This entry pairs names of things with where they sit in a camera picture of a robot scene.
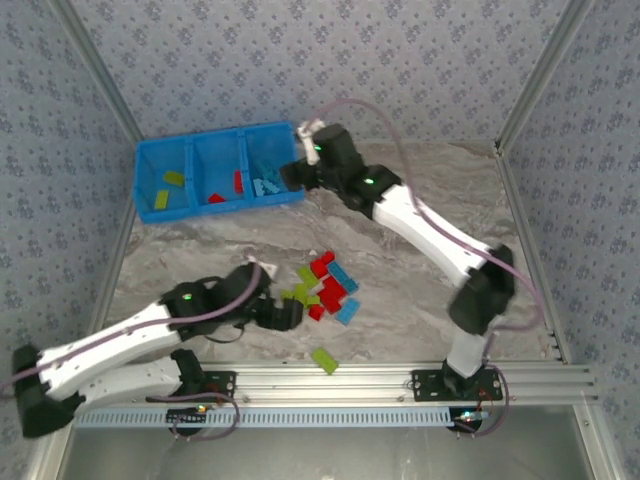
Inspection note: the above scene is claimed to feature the large red lego brick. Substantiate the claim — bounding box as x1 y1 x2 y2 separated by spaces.
317 279 349 311

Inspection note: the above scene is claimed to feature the blue three-compartment plastic bin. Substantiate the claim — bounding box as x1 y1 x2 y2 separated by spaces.
133 121 307 225

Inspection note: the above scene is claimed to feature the grey metal sheet panel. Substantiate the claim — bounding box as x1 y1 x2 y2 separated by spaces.
59 404 606 480

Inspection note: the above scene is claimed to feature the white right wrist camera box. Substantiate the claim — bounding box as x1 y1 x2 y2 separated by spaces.
295 119 326 166

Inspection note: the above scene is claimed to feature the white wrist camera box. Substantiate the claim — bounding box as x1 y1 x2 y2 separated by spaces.
295 119 326 166
247 255 279 277

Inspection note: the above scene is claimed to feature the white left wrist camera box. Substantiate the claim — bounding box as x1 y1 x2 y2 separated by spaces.
247 255 279 277

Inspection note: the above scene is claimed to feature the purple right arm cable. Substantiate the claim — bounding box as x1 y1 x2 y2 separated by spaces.
307 98 546 366

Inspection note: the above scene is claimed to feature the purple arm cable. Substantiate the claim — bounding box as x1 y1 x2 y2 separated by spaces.
0 262 264 396
307 98 546 366

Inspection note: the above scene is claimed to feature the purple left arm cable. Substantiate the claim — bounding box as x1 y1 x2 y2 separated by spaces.
0 262 264 396

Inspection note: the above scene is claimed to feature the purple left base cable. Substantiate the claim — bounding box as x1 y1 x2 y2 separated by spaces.
144 392 242 442

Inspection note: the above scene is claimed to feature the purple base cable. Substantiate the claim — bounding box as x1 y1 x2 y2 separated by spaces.
452 364 511 440
144 392 242 442

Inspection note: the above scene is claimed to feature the aluminium side frame rail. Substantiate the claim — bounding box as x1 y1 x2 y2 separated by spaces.
24 144 144 480
494 147 574 364

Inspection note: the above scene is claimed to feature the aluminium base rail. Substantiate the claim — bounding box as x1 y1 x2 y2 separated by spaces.
199 360 600 407

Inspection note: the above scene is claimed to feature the slotted white cable duct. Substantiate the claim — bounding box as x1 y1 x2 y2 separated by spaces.
73 407 457 430

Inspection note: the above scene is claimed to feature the aluminium frame post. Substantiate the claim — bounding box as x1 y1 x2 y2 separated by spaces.
493 0 596 151
49 0 144 146

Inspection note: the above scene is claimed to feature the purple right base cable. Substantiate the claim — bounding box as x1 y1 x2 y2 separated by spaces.
452 364 511 440

